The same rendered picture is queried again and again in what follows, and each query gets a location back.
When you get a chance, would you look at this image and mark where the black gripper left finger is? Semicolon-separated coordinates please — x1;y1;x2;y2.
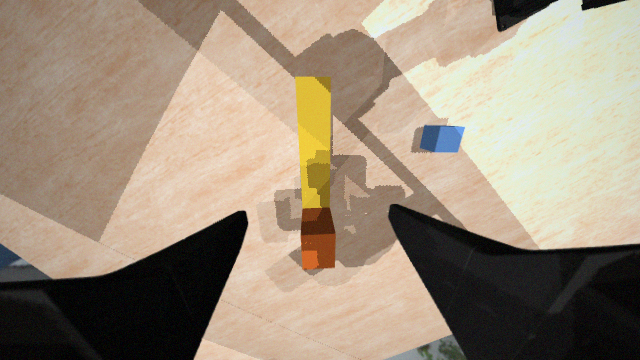
0;211;248;360

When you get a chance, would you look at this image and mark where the yellow bar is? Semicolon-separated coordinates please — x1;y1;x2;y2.
295;77;336;269

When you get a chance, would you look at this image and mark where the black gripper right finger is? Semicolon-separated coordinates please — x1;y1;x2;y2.
389;204;640;360

